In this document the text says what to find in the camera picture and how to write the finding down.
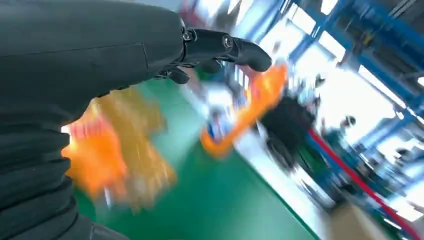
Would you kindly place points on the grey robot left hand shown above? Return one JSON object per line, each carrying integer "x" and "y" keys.
{"x": 82, "y": 49}

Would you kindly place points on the orange plastic bottle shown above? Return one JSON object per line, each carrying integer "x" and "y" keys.
{"x": 261, "y": 92}
{"x": 96, "y": 159}

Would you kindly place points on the yellow plastic sheet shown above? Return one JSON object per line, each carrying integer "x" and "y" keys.
{"x": 145, "y": 149}

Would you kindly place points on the green table mat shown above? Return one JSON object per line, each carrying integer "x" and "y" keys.
{"x": 215, "y": 198}

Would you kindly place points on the red pole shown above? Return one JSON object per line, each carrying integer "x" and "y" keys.
{"x": 348, "y": 172}

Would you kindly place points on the blue metal rack frame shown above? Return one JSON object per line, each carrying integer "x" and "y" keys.
{"x": 367, "y": 61}

